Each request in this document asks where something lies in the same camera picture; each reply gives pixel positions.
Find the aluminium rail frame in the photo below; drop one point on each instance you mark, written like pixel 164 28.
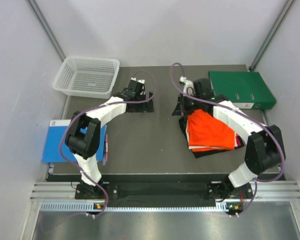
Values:
pixel 60 196

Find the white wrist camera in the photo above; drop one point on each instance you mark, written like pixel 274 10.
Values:
pixel 188 86
pixel 141 81

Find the green ring binder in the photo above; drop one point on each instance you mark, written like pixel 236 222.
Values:
pixel 246 90

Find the red white pen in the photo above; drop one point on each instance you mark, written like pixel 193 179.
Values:
pixel 106 150

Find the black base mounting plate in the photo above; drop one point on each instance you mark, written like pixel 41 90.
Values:
pixel 170 190

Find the blue folder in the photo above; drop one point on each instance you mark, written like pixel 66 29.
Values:
pixel 54 135

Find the orange folded shirt under pile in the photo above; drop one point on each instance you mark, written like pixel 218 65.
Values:
pixel 205 149

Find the magenta folded shirt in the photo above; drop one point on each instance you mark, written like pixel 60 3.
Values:
pixel 238 141

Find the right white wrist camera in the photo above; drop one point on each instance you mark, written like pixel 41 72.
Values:
pixel 188 86

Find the orange t shirt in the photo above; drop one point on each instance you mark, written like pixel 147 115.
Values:
pixel 205 130

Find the white plastic perforated basket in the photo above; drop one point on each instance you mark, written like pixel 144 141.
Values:
pixel 88 77

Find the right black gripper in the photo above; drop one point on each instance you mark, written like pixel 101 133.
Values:
pixel 180 109

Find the white t shirt pile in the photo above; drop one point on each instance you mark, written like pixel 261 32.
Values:
pixel 192 147

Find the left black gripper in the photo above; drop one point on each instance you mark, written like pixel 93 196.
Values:
pixel 146 107

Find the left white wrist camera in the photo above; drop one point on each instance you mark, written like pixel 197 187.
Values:
pixel 141 81

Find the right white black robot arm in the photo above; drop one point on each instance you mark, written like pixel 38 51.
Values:
pixel 264 144

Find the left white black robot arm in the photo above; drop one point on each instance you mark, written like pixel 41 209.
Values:
pixel 83 136

